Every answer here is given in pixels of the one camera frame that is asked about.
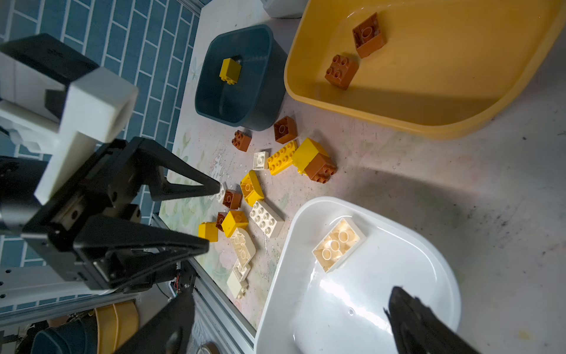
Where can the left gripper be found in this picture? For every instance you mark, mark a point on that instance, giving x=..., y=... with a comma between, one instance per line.
x=91, y=233

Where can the grey tape dispenser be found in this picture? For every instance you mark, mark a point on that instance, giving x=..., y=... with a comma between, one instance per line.
x=284, y=9

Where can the brown 2x2 lego brick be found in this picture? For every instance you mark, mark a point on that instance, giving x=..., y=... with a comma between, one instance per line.
x=341, y=71

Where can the yellow square lego brick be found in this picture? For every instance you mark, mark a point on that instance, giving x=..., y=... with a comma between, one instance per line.
x=230, y=71

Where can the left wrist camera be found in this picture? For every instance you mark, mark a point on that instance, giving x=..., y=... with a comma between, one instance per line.
x=56, y=101

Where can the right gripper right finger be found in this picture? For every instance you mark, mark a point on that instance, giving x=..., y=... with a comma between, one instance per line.
x=416, y=329

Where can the small white 2x2 lego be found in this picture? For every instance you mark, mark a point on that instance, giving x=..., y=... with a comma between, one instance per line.
x=260, y=161

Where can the yellow plastic bin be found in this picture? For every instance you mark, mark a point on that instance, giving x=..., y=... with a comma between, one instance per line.
x=447, y=69

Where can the dark teal plastic bin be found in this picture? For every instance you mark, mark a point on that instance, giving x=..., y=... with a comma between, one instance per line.
x=254, y=101

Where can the cream curved lego brick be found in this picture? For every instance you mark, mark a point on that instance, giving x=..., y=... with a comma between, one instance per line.
x=243, y=246

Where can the brown upturned lego brick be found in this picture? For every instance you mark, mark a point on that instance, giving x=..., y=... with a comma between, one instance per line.
x=368, y=36

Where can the yellow brown stacked lego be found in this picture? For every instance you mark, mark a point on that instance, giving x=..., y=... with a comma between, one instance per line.
x=312, y=160

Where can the white plastic bin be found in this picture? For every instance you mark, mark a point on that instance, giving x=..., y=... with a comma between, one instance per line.
x=343, y=311

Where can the white 2x4 lego brick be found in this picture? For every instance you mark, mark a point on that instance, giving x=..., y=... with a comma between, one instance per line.
x=266, y=219

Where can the yellow 2x4 lego brick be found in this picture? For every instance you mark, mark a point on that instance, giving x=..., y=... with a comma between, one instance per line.
x=283, y=158

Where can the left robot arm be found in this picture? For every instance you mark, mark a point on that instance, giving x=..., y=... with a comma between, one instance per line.
x=27, y=281

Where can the cream 2x4 lego brick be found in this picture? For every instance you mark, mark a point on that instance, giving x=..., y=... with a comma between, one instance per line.
x=338, y=244

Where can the yellow curved lego brick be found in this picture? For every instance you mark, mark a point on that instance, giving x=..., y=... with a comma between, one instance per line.
x=251, y=189

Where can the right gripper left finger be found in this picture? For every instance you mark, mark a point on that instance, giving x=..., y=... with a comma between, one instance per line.
x=169, y=331

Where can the yellow lego brick front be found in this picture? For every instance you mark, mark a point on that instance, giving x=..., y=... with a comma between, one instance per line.
x=208, y=231

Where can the cream lego brick front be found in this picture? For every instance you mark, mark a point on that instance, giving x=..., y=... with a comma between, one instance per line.
x=237, y=283

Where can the yellow lego brick centre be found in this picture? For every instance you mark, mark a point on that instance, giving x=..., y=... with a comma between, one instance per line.
x=234, y=219

